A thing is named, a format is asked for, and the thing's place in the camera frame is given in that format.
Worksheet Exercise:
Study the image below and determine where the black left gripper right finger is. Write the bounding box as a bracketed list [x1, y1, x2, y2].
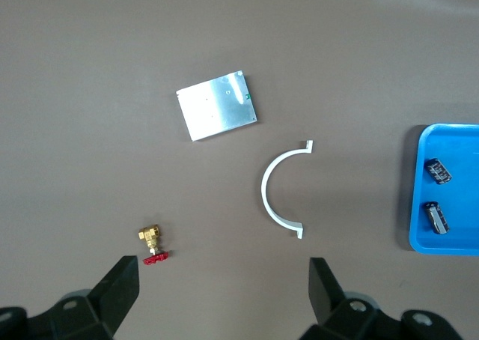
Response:
[299, 258, 465, 340]

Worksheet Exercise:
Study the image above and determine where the white curved plastic bracket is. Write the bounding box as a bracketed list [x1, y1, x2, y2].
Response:
[260, 139, 314, 240]

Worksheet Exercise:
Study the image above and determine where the brass valve with red handle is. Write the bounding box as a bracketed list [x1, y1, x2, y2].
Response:
[137, 224, 174, 266]

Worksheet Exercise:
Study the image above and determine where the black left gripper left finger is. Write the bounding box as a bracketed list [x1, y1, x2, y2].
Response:
[0, 255, 140, 340]

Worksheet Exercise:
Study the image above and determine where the silver metal plate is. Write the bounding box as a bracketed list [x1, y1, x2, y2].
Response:
[175, 69, 259, 142]

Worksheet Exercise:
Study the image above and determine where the brown table mat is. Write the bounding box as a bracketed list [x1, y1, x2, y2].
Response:
[0, 0, 479, 340]

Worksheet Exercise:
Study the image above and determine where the blue plastic tray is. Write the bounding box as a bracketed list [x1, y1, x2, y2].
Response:
[408, 123, 479, 257]

